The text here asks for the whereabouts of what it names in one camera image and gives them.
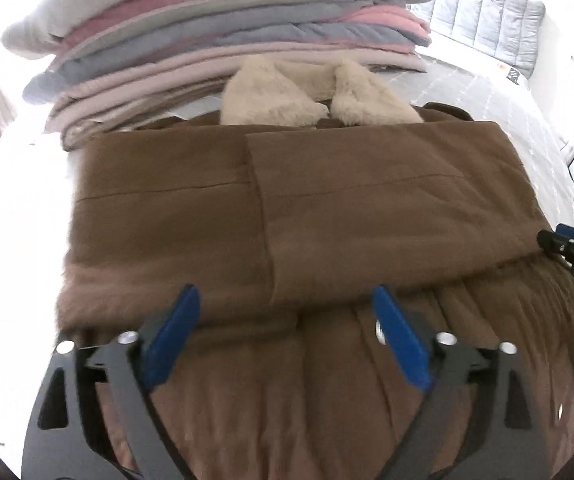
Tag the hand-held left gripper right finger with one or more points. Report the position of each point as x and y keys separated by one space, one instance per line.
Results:
x=402 y=340

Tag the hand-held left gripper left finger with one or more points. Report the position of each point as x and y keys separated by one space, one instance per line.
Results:
x=172 y=340

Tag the brown coat with fur collar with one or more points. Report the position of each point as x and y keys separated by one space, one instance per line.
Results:
x=317 y=210

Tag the grey checked bed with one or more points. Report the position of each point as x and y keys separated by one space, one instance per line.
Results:
x=492 y=105

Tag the orange and black label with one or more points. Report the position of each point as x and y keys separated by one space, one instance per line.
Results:
x=513 y=76

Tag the grey padded headboard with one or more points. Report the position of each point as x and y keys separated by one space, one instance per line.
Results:
x=492 y=10

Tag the beige folded quilt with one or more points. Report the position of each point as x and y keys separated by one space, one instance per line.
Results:
x=142 y=85

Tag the pink folded quilt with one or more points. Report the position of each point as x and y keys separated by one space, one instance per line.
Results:
x=392 y=20

